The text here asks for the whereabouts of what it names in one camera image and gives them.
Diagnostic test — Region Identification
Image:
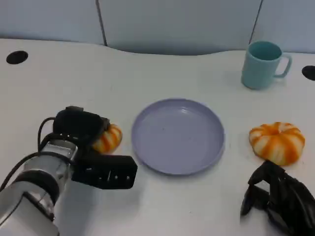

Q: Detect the pale green mug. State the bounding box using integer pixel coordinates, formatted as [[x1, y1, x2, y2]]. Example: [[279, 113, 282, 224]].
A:
[[241, 41, 293, 90]]

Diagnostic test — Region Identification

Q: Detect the black table cable grommet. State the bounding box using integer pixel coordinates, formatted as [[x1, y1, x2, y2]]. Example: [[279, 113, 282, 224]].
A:
[[301, 65, 315, 81], [6, 50, 29, 65]]

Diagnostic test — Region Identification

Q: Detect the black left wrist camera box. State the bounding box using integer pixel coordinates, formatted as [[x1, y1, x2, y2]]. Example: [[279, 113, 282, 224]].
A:
[[71, 154, 138, 190]]

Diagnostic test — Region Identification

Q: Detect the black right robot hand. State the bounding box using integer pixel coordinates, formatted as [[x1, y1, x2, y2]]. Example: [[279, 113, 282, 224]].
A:
[[240, 161, 315, 236]]

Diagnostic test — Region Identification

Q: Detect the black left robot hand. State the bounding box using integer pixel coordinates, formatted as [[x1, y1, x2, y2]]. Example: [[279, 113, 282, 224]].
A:
[[48, 106, 111, 149]]

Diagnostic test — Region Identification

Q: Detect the orange white toy bread roll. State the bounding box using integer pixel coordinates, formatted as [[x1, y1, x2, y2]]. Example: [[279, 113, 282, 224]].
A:
[[249, 122, 306, 166], [92, 123, 123, 155]]

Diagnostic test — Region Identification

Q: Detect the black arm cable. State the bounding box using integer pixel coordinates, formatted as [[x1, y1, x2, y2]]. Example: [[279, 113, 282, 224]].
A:
[[0, 151, 44, 191], [37, 117, 57, 154]]

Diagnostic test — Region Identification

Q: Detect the lilac plate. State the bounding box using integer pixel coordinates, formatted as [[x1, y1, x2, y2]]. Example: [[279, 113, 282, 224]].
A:
[[130, 98, 225, 176]]

